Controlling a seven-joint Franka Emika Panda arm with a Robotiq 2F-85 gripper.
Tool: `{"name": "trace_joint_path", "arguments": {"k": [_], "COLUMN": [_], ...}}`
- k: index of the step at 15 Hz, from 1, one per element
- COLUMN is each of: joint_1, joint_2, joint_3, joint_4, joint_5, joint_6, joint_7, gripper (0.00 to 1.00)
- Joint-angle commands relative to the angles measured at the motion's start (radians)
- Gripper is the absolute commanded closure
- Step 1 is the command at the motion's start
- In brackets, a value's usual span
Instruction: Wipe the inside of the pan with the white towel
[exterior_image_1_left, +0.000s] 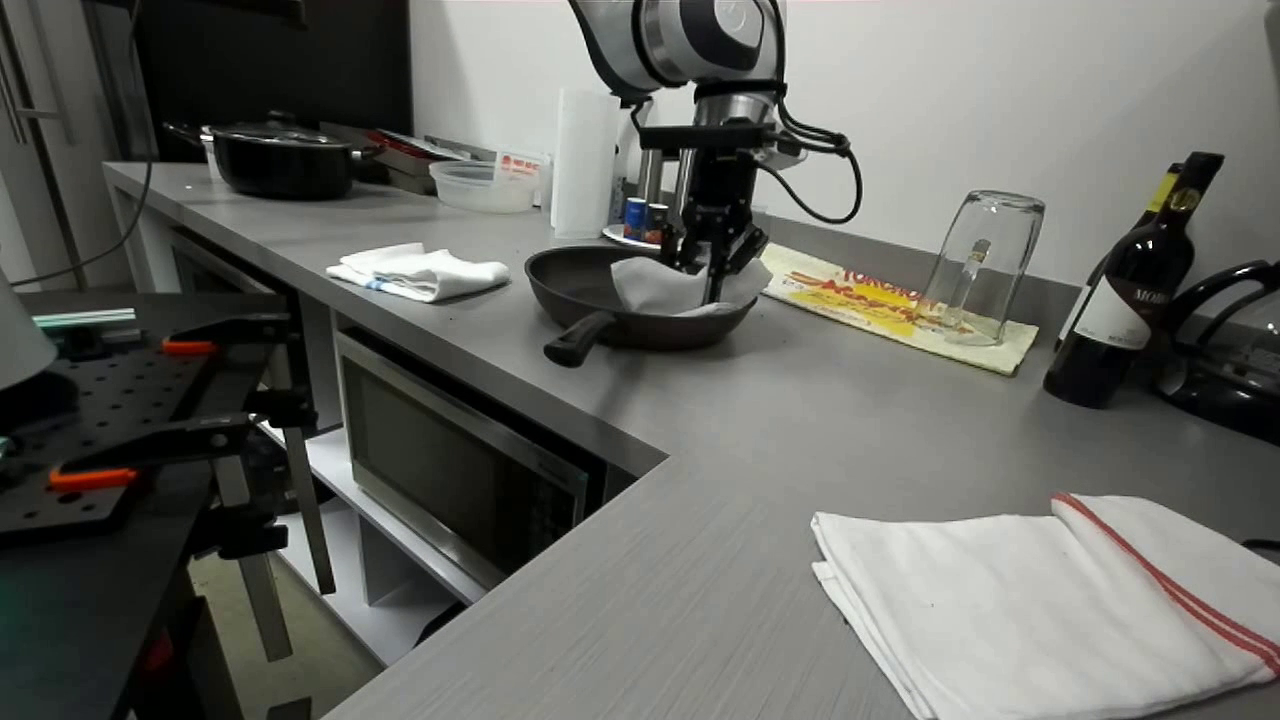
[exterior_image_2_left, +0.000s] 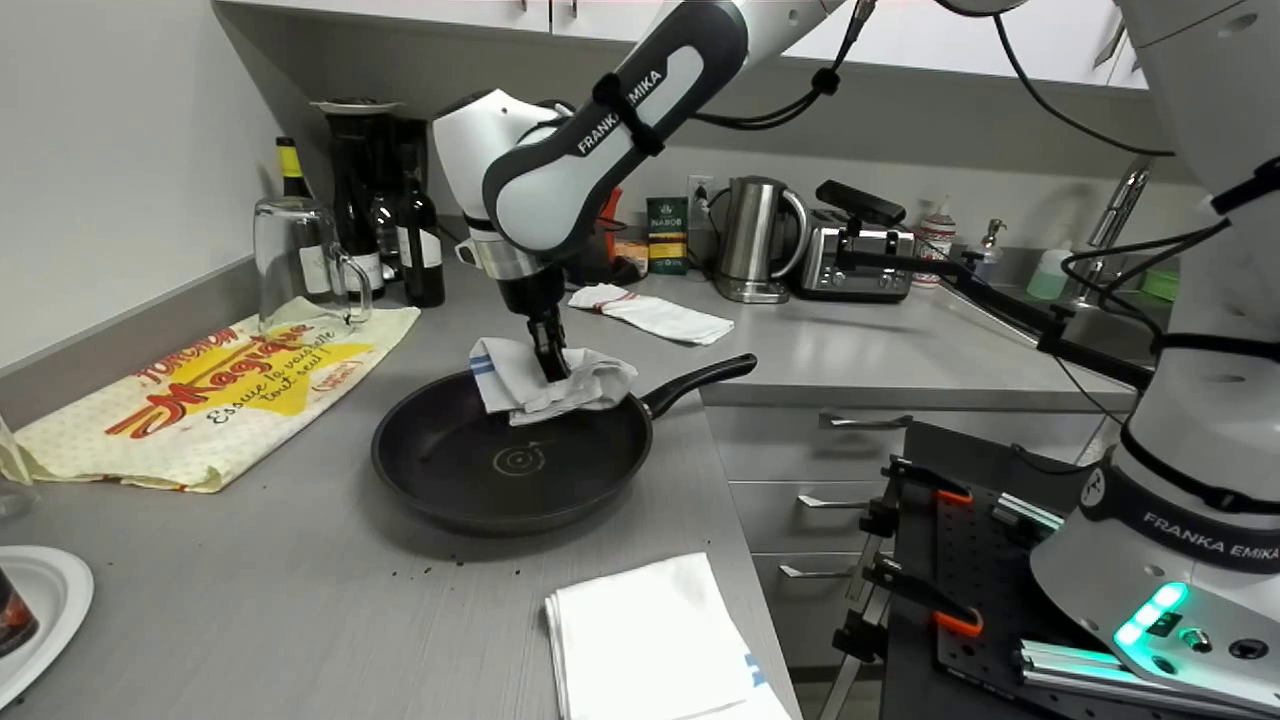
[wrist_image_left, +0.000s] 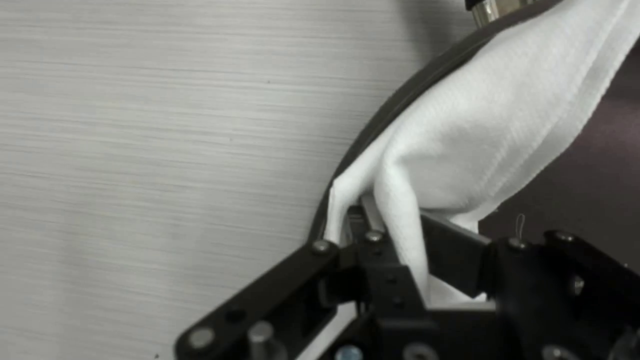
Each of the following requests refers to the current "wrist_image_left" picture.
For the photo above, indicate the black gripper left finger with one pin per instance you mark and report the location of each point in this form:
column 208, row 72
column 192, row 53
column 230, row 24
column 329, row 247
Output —
column 287, row 293

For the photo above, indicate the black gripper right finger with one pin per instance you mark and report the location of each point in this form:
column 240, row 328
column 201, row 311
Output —
column 553, row 293

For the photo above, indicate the dark nonstick frying pan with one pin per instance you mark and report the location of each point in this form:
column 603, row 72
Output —
column 593, row 180

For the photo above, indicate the white towel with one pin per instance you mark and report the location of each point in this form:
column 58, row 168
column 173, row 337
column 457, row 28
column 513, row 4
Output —
column 492, row 112

